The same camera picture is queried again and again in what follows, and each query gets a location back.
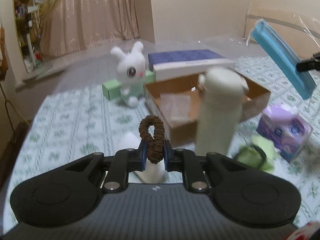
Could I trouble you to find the white plush bunny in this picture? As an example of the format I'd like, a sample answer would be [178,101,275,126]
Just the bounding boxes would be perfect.
[110,41,146,108]

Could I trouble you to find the brown cardboard box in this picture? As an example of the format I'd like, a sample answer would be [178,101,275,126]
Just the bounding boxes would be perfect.
[144,74,271,146]

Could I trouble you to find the beige curtain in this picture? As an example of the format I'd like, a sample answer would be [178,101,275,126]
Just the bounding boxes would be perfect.
[40,0,139,58]

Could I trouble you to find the cream thermos bottle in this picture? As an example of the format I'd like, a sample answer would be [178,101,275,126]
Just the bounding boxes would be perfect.
[195,67,249,156]

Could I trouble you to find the blue surgical mask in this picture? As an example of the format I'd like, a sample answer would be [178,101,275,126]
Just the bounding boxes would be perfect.
[248,18,317,100]

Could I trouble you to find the clear plastic bag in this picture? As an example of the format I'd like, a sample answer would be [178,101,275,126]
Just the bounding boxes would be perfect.
[160,91,201,124]

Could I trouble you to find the small green box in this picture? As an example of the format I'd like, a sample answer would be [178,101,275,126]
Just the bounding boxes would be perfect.
[102,70,156,100]

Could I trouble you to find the wooden bookshelf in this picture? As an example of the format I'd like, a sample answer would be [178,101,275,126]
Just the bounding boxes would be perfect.
[13,0,42,73]

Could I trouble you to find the light green cloth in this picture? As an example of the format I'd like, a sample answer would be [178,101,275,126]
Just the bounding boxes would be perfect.
[233,134,278,173]

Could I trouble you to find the brown hair scrunchie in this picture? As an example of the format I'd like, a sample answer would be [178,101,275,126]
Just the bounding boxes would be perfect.
[138,115,165,164]

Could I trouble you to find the purple tissue pack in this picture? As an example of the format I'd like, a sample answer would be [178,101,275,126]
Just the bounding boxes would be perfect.
[257,104,313,163]

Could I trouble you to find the blue and white flat box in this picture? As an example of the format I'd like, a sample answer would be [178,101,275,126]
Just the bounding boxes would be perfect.
[148,49,235,81]

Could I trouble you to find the white cloth bag black handles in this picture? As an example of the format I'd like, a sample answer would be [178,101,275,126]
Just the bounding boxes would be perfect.
[120,130,168,183]

